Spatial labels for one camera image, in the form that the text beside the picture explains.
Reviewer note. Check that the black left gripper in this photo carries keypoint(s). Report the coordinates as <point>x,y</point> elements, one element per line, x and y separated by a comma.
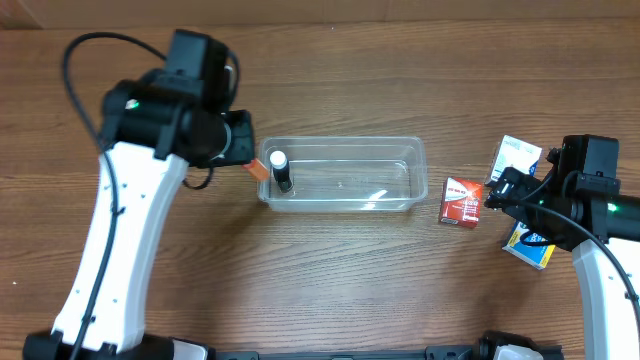
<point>240,138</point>

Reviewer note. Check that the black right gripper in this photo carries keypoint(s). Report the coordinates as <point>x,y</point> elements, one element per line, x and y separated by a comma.
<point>507,186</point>

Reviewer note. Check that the white bandage box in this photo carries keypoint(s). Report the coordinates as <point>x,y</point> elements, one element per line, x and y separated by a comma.
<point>513,152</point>

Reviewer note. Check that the orange tube white cap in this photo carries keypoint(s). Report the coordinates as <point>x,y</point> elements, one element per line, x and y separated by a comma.
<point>257,170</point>

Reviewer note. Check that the black tube white cap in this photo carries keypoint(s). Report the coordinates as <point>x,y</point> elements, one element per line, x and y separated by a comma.
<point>281,171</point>

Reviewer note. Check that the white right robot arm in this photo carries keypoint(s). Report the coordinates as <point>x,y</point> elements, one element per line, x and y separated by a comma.
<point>578,207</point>

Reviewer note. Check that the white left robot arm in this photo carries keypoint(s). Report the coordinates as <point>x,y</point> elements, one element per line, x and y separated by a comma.
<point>154,129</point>

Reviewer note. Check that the clear plastic container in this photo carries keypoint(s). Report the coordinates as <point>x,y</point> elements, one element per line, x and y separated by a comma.
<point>347,173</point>

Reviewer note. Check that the red medicine box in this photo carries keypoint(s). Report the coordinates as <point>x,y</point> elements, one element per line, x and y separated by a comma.
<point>461,202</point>

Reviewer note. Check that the blue Vicks VapoDrops box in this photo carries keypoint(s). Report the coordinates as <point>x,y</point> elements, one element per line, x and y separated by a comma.
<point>535,256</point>

